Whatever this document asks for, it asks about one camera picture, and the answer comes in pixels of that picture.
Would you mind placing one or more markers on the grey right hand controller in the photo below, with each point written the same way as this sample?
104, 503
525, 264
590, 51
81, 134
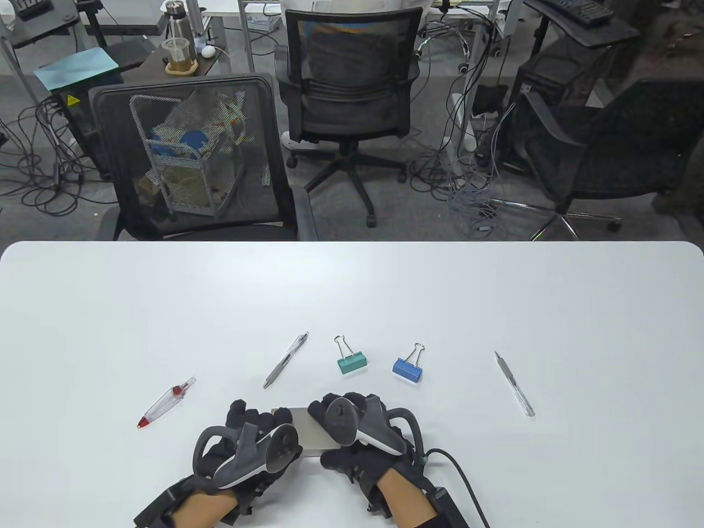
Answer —
374, 429

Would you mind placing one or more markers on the dark brown side desk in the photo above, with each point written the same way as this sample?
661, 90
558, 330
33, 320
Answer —
212, 65

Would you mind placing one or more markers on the blue binder clip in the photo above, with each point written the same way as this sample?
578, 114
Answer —
408, 371

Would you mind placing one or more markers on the clear red-tipped pen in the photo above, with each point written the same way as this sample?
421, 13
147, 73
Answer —
165, 404

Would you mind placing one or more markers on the black wrist mount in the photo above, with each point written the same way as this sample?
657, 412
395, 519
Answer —
448, 506
157, 506

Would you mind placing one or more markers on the slim clear pen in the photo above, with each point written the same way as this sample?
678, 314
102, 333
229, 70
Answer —
514, 385

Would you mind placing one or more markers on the grey left hand controller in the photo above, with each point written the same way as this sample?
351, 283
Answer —
258, 456

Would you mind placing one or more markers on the black keyboard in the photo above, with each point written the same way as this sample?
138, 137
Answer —
580, 11

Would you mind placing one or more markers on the grey hand controller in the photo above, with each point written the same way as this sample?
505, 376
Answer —
258, 456
374, 429

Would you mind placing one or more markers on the black mesh armchair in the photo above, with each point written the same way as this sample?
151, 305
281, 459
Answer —
110, 137

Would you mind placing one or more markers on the person's right hand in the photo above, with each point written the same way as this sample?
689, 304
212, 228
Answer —
352, 465

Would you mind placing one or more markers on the black chrome-base office chair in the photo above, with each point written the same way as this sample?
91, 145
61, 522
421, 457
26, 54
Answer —
632, 165

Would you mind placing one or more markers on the steel-lid water bottle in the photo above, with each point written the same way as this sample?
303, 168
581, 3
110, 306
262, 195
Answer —
177, 22

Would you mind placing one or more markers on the white computer mouse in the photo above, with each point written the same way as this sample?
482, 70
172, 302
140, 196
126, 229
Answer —
208, 51

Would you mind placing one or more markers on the black left wrist mount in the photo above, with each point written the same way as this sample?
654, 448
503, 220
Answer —
157, 506

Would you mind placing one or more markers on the green binder clip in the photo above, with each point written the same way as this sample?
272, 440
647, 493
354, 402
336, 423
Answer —
352, 364

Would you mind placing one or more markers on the clear grey-grip gel pen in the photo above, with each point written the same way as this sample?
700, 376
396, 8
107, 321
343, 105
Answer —
283, 363

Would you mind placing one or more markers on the kraft pull-out pencil case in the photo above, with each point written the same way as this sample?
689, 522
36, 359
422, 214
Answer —
308, 434

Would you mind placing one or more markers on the person's left hand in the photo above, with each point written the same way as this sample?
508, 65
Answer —
245, 412

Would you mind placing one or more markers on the person's left forearm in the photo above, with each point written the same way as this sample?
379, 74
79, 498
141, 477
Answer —
206, 506

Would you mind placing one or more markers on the black keyboard tray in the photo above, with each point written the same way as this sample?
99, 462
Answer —
605, 33

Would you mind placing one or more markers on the teal sheet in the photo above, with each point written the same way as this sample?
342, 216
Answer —
77, 69

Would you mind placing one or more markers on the black mesh swivel chair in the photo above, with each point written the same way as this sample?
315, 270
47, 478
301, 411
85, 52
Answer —
352, 66

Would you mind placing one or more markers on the black stand tray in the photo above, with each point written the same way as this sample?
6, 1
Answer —
38, 25

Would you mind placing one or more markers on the black cabinet yellow label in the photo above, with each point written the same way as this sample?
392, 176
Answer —
82, 126

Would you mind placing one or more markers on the glass cup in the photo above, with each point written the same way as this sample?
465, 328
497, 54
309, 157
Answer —
179, 55

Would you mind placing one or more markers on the black right wrist mount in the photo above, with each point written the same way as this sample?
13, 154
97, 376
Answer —
448, 506

